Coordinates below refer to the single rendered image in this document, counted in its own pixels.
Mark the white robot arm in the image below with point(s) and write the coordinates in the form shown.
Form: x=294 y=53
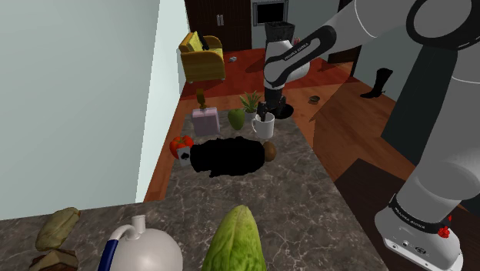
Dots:
x=431 y=176

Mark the black lumpy object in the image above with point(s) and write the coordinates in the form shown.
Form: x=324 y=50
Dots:
x=227 y=155

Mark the red tomato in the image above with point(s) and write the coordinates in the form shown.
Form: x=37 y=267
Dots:
x=179 y=144

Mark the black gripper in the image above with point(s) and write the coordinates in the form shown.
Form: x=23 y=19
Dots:
x=275 y=99

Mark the small potted green plant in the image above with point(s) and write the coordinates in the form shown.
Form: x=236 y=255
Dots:
x=249 y=102

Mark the green bell pepper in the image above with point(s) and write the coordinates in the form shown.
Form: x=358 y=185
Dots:
x=236 y=119

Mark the black basket bin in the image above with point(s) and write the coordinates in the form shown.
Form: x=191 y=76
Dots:
x=279 y=32

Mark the yellow armchair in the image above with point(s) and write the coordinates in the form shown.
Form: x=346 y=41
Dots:
x=202 y=62

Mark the brown kiwi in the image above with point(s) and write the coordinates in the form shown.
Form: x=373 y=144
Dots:
x=270 y=151

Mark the small grey box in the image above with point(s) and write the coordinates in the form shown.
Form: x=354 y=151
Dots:
x=232 y=59

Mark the black boot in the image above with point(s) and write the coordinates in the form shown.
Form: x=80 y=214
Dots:
x=378 y=84

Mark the pink soap dispenser gold pump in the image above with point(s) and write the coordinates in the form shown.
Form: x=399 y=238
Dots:
x=205 y=122

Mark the white mug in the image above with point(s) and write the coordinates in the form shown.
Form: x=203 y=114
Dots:
x=265 y=127

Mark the grey card with black spade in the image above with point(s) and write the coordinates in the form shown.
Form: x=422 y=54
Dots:
x=183 y=155

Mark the green lettuce head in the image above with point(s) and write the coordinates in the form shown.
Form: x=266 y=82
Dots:
x=234 y=242

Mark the wall oven with black window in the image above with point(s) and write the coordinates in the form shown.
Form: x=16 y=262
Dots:
x=270 y=11

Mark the small brown bowl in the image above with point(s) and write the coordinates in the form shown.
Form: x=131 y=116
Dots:
x=314 y=99

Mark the black round plate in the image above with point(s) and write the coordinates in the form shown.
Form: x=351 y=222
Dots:
x=288 y=112

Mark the dark wooden wardrobe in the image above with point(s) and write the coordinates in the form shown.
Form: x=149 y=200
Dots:
x=221 y=22

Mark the brown bread chunk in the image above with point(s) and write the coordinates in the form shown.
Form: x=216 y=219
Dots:
x=54 y=261

